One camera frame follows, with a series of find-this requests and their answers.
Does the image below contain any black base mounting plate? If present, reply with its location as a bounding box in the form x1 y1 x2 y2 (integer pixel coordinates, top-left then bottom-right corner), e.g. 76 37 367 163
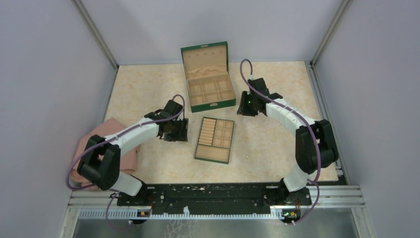
117 182 312 215

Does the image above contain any aluminium frame rail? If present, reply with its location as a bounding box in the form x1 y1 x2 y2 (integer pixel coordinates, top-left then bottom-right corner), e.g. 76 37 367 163
58 190 111 238

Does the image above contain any green jewelry box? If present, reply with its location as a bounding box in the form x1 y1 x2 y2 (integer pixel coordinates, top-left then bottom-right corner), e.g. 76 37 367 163
180 41 236 113

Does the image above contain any green jewelry tray insert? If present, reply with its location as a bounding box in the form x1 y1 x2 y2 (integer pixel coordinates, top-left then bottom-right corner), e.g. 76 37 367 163
194 117 235 164

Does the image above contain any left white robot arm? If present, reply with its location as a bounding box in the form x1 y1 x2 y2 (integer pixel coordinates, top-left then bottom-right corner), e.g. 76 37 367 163
76 99 188 205

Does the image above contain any white cable duct strip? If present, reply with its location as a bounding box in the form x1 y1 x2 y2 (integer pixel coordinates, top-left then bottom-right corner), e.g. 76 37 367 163
78 208 284 220

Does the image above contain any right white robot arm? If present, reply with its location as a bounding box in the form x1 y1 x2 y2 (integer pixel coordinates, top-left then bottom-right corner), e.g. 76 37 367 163
237 78 339 204

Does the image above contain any pink cloth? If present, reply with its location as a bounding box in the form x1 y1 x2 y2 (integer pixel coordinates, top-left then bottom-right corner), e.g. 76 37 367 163
70 118 140 186

